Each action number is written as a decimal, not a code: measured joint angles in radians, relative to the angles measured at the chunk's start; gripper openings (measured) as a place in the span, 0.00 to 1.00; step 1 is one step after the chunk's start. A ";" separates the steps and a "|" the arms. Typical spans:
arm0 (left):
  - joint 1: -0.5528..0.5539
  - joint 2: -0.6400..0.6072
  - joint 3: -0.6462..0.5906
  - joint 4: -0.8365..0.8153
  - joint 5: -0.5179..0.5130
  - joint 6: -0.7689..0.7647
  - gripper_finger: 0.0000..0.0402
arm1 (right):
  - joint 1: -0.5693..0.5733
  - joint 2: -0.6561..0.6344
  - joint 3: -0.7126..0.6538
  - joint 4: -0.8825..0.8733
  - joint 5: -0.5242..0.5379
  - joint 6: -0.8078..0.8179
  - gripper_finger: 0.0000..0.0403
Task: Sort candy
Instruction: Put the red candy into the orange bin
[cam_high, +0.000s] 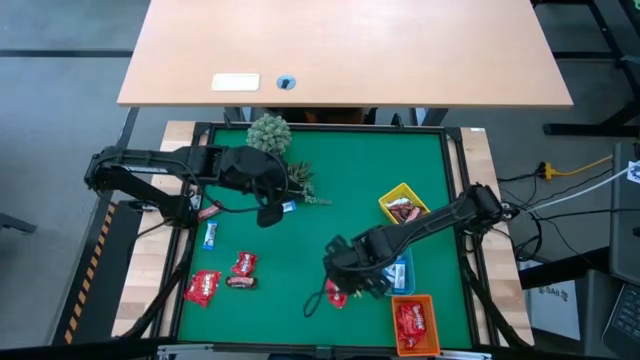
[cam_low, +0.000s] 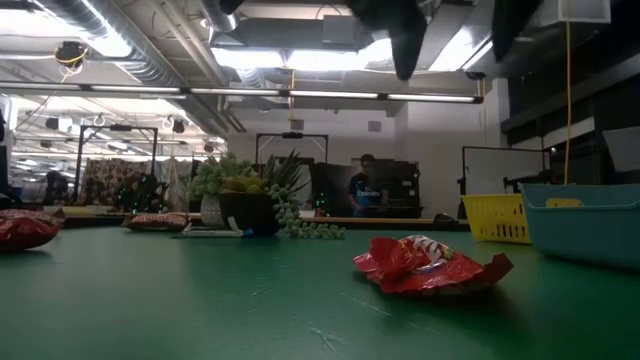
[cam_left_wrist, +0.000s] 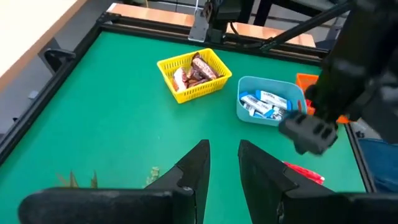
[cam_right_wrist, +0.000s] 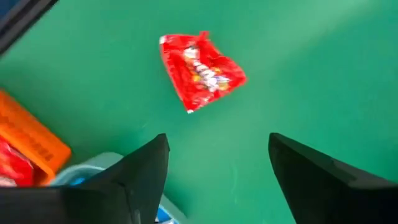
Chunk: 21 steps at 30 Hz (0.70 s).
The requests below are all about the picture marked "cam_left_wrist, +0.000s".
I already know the dark red candy bar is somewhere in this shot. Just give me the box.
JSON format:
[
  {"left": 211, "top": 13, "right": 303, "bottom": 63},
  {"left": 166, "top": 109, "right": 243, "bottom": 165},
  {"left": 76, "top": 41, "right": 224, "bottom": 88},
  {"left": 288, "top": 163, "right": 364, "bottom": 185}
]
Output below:
[
  {"left": 185, "top": 70, "right": 203, "bottom": 82},
  {"left": 186, "top": 78, "right": 212, "bottom": 89},
  {"left": 190, "top": 52, "right": 220, "bottom": 80}
]

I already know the red white candy bar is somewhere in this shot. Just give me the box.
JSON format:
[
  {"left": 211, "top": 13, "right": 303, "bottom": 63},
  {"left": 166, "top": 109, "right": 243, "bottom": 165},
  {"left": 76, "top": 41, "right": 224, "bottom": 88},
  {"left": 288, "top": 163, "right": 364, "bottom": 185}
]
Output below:
[{"left": 172, "top": 67, "right": 189, "bottom": 93}]

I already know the orange plastic basket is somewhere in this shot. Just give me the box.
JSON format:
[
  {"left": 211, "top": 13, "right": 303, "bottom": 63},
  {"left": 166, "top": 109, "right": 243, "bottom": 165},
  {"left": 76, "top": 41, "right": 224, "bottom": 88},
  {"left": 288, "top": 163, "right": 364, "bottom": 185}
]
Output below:
[{"left": 295, "top": 73, "right": 351, "bottom": 124}]

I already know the light wooden desk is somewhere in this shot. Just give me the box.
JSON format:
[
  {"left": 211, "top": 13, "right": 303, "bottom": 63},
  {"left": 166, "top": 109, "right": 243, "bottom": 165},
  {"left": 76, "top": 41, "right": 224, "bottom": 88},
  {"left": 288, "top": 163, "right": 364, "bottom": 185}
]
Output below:
[{"left": 0, "top": 0, "right": 88, "bottom": 91}]

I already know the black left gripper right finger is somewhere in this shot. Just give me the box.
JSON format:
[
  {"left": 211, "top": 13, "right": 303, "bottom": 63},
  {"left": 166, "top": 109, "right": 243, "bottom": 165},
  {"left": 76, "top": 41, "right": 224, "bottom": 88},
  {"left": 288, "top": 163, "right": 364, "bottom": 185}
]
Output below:
[{"left": 238, "top": 139, "right": 335, "bottom": 224}]

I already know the yellow plastic basket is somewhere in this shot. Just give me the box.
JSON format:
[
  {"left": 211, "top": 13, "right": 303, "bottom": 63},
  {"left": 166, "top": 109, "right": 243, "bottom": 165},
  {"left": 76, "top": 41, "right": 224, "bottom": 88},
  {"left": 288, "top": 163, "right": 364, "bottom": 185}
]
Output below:
[{"left": 156, "top": 48, "right": 233, "bottom": 105}]

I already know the small black clamp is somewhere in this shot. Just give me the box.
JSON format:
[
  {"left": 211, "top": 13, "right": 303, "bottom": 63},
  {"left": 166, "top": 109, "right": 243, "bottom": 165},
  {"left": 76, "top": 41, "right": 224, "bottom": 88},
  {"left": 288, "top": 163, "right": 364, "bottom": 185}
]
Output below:
[{"left": 37, "top": 37, "right": 77, "bottom": 75}]

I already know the green table mat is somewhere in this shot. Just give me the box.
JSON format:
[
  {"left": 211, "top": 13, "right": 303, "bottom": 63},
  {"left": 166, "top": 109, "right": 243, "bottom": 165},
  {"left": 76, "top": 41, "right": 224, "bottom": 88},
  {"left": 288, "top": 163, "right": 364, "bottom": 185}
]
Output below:
[{"left": 0, "top": 30, "right": 368, "bottom": 224}]

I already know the light blue plastic bin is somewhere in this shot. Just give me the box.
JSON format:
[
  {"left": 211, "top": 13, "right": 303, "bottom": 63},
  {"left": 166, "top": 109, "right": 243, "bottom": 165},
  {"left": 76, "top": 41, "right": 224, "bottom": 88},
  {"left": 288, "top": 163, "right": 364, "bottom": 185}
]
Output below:
[{"left": 236, "top": 75, "right": 308, "bottom": 128}]

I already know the person's leg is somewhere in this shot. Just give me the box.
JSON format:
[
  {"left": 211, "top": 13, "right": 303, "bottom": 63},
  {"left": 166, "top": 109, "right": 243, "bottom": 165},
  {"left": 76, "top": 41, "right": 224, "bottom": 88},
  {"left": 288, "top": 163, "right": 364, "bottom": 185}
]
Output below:
[{"left": 358, "top": 138, "right": 398, "bottom": 194}]

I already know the black aluminium table frame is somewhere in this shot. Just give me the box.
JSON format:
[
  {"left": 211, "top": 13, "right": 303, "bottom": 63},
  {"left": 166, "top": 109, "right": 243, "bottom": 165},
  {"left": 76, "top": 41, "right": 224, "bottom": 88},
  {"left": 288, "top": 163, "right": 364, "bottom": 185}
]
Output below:
[{"left": 0, "top": 11, "right": 379, "bottom": 194}]

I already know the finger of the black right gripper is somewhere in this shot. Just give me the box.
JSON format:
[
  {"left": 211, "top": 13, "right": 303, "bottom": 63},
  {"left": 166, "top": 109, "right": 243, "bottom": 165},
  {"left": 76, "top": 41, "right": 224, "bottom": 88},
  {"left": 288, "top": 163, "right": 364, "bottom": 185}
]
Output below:
[{"left": 278, "top": 111, "right": 339, "bottom": 156}]

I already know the red Skittles candy bag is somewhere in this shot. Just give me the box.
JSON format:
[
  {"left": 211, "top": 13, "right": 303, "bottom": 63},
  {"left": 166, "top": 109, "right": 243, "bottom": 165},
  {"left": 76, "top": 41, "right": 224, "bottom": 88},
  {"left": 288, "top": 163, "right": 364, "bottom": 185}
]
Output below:
[{"left": 282, "top": 161, "right": 326, "bottom": 186}]

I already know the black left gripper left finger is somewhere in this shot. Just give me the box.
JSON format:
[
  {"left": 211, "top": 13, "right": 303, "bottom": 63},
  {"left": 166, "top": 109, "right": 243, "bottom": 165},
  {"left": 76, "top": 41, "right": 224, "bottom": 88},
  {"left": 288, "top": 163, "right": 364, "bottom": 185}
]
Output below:
[{"left": 145, "top": 139, "right": 211, "bottom": 224}]

